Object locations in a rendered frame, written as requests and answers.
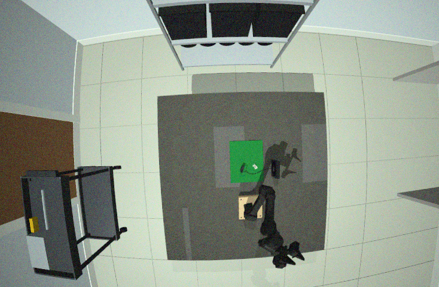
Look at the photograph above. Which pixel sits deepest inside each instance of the green circuit board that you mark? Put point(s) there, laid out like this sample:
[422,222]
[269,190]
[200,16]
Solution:
[250,155]

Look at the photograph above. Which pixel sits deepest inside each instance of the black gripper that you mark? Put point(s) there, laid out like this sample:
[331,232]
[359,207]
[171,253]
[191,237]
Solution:
[292,251]

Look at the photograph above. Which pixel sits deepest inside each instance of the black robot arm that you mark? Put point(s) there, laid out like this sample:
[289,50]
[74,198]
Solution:
[268,227]

